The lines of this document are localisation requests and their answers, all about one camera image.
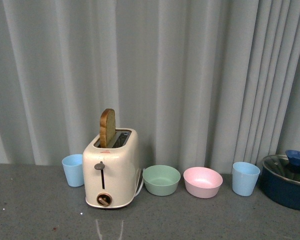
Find light blue cup left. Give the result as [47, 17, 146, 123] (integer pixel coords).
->
[61, 154, 84, 188]

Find brown bread slice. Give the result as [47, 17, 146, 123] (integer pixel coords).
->
[99, 108, 116, 148]

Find light blue cup right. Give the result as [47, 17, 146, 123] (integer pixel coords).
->
[232, 162, 261, 197]

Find cream white toaster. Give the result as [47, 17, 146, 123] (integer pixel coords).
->
[82, 128, 141, 209]

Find white toaster power cord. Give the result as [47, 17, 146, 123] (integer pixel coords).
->
[134, 169, 145, 198]

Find glass lid blue knob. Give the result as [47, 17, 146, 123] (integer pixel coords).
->
[262, 150, 300, 185]

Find dark blue saucepan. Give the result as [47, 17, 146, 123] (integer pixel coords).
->
[259, 167, 300, 211]

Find grey curtain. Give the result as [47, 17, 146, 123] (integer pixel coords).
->
[0, 0, 300, 173]

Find pink bowl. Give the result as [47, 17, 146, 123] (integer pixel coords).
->
[183, 167, 223, 199]

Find light blue cup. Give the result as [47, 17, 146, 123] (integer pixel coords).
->
[232, 162, 261, 197]
[61, 154, 84, 188]

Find green bowl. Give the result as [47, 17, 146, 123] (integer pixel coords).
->
[142, 165, 181, 197]

